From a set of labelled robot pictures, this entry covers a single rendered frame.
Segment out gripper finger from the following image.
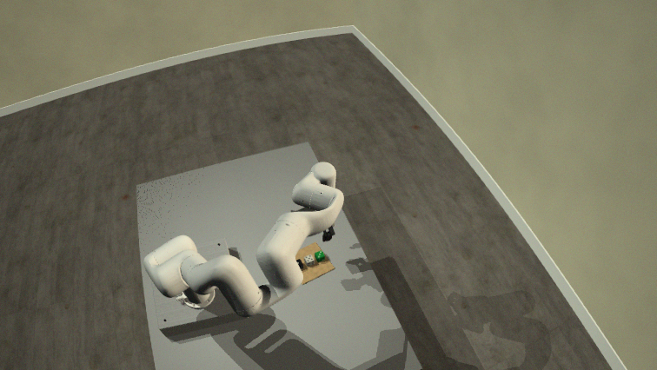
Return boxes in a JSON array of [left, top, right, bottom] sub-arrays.
[[322, 226, 335, 242]]

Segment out white die with black pips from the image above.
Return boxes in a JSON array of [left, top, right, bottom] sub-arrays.
[[304, 254, 315, 267]]

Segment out tan mottled mat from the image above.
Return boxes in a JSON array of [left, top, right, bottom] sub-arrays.
[[295, 242, 335, 285]]

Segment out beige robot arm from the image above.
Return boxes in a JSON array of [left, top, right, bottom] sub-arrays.
[[143, 162, 344, 317]]

